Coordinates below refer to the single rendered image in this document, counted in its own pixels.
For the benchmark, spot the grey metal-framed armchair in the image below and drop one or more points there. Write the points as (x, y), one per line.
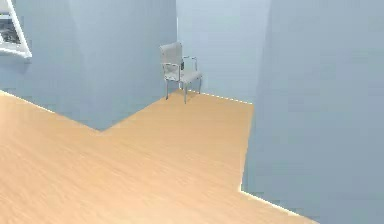
(173, 58)

